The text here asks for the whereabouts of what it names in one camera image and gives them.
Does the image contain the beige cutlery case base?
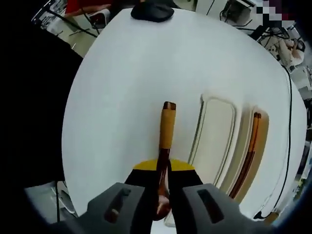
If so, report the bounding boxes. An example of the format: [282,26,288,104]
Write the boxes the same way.
[218,103,271,204]

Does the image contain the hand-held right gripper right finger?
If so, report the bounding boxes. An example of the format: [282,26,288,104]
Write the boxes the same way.
[168,157,244,234]

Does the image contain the red garment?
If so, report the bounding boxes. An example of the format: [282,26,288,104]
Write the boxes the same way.
[65,0,114,15]

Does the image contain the black power cable with plug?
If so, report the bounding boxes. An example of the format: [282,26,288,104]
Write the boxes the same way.
[253,69,293,219]

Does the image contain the person's black clothing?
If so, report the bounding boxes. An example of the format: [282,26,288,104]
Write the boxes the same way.
[0,21,85,188]

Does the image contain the brown cardboard box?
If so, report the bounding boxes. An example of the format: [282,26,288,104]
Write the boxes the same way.
[264,211,281,226]

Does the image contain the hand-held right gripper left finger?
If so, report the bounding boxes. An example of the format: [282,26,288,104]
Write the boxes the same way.
[86,159,161,234]

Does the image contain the beige cutlery case lid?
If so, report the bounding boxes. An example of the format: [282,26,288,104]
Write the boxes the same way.
[187,93,238,187]

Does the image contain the white device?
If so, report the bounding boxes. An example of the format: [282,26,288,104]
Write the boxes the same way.
[88,9,110,29]

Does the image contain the wooden spoon utensil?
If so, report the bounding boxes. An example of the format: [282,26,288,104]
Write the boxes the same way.
[152,101,177,221]

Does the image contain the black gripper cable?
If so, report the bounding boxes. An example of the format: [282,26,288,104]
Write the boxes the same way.
[55,180,61,224]

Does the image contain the wooden chopstick utensil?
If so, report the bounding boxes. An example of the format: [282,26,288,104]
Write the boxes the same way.
[229,117,256,197]
[233,112,263,199]

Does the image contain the black rounded object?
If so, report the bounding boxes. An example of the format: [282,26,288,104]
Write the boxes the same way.
[130,3,174,23]

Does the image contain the beige office chair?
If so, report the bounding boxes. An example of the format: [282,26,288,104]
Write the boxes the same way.
[277,38,307,66]

